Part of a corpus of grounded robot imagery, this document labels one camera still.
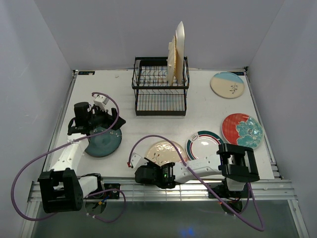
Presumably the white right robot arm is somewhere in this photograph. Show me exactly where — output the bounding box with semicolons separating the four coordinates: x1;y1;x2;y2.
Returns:
128;143;260;197

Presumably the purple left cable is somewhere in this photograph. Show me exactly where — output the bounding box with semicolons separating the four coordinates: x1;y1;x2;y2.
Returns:
10;92;127;223

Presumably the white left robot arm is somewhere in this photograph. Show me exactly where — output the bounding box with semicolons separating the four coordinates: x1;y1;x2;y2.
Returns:
38;96;126;214

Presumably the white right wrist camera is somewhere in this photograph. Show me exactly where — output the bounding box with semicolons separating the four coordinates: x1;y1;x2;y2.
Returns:
127;152;146;169

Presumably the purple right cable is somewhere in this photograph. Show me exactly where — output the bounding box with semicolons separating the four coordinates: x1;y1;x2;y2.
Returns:
128;135;265;232

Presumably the woven bamboo square tray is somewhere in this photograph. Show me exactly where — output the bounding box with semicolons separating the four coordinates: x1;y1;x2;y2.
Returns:
166;36;177;86

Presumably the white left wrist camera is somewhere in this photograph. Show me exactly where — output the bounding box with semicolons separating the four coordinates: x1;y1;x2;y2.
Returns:
94;95;109;112

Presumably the cream pink floral plate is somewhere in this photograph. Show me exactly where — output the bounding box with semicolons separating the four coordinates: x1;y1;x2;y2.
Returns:
145;140;182;166

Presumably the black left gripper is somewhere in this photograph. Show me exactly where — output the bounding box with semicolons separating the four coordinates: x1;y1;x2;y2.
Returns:
88;104;126;130

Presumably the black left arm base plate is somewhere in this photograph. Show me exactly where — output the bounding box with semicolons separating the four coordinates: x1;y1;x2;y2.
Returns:
101;183;120;200

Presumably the white rectangular plate black rim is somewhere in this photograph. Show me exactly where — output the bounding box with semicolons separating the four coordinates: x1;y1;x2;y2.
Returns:
175;21;185;84

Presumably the red plate blue flower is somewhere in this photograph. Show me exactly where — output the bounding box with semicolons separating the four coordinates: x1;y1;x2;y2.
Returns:
221;113;264;149

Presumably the black wire dish rack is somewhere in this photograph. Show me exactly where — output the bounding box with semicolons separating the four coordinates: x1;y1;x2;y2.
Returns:
131;57;190;116

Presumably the aluminium front frame rail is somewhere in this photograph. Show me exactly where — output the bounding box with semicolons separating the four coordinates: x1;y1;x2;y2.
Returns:
28;179;298;203

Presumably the purple cable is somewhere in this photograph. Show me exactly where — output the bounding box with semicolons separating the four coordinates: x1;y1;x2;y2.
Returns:
128;135;265;232
10;92;127;223

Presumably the dark teal round plate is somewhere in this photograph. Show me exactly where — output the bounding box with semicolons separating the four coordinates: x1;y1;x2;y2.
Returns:
85;129;122;158

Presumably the white plate green red rim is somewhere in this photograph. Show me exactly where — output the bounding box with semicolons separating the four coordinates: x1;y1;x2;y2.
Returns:
185;130;224;161

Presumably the cream plate blue top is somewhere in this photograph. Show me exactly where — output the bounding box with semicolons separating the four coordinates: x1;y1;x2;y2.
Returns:
210;72;245;99

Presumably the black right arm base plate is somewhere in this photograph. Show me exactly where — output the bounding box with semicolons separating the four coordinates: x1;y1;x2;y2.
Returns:
208;181;249;200

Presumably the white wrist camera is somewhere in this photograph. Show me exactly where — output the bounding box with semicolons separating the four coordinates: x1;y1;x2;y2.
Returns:
127;152;146;169
94;95;109;112

